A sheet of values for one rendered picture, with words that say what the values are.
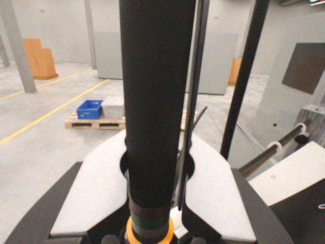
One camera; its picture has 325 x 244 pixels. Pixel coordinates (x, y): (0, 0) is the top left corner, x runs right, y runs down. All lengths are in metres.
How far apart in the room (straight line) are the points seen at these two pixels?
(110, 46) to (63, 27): 7.29
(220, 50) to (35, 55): 7.25
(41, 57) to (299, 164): 8.32
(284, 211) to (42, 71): 8.45
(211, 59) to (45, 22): 12.33
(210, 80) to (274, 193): 5.51
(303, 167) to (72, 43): 14.09
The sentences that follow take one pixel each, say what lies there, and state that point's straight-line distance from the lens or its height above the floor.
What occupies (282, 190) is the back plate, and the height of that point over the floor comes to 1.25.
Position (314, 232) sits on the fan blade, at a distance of 0.25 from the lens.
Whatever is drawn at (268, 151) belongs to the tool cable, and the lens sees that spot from 0.35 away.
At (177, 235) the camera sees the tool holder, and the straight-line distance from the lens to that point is 0.20.
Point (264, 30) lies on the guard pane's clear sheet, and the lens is 1.42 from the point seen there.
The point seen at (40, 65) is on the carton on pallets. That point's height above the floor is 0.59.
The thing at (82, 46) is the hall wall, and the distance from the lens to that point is 13.83.
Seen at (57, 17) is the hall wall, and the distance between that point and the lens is 14.66.
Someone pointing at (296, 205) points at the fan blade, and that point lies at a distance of 0.31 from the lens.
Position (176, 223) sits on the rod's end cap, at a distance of 0.20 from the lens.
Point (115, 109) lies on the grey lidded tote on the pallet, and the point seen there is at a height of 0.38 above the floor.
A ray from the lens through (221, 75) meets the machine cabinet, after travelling 5.99.
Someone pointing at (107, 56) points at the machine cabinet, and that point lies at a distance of 7.66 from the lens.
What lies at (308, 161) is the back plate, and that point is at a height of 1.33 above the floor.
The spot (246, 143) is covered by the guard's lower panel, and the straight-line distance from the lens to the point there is 1.38.
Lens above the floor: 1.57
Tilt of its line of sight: 27 degrees down
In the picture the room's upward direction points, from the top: 4 degrees clockwise
